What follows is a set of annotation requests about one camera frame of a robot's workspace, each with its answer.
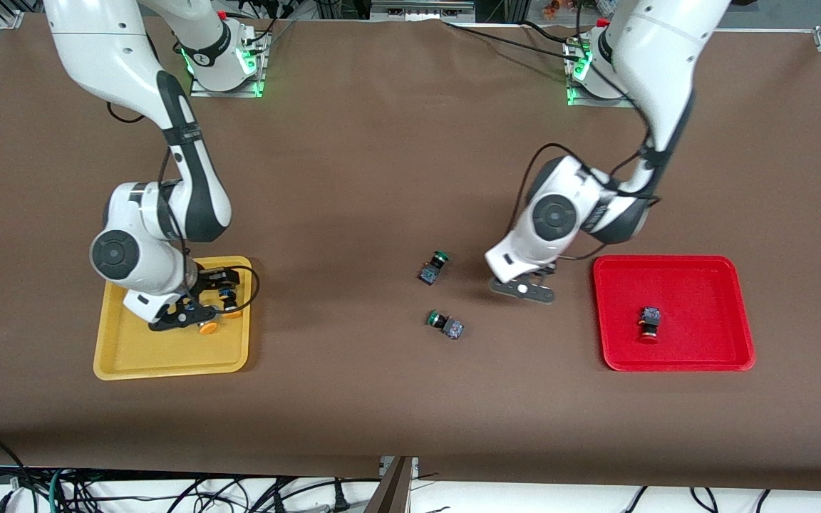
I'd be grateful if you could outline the black cable on table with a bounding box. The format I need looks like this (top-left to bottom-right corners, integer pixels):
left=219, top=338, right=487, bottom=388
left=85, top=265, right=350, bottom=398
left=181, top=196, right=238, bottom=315
left=443, top=18, right=582, bottom=61

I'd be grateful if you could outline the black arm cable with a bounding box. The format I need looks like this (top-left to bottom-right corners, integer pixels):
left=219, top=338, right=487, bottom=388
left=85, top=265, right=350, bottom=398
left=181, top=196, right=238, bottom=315
left=510, top=64, right=668, bottom=261
left=105, top=100, right=262, bottom=314

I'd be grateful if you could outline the red plastic tray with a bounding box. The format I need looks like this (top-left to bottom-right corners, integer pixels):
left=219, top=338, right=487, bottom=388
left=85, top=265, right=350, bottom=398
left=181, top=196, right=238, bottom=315
left=592, top=254, right=756, bottom=373

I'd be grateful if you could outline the brown table cover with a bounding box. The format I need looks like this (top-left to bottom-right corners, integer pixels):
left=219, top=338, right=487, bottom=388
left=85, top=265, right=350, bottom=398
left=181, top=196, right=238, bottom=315
left=0, top=18, right=821, bottom=492

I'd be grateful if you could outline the brown table support beam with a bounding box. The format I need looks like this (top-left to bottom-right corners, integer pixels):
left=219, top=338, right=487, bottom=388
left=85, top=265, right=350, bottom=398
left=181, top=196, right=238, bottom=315
left=364, top=456, right=415, bottom=513

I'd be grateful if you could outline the yellow plastic tray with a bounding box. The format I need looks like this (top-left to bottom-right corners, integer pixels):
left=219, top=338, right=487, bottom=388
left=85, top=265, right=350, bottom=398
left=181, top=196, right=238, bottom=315
left=93, top=255, right=253, bottom=381

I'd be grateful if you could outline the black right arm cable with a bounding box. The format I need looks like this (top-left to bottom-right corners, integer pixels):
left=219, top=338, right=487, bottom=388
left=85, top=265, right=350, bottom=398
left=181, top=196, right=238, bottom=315
left=105, top=100, right=262, bottom=314

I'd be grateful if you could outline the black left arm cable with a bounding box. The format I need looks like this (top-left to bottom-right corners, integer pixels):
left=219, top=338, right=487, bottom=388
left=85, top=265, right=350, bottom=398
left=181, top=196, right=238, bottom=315
left=510, top=64, right=668, bottom=261

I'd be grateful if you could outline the red mushroom push button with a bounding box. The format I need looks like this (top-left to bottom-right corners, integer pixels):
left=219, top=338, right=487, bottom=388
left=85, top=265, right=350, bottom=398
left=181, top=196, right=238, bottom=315
left=639, top=306, right=663, bottom=344

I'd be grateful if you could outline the green push button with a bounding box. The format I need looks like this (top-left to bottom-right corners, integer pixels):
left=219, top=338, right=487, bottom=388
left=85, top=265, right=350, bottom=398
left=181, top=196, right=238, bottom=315
left=425, top=310, right=465, bottom=341
left=418, top=250, right=451, bottom=286

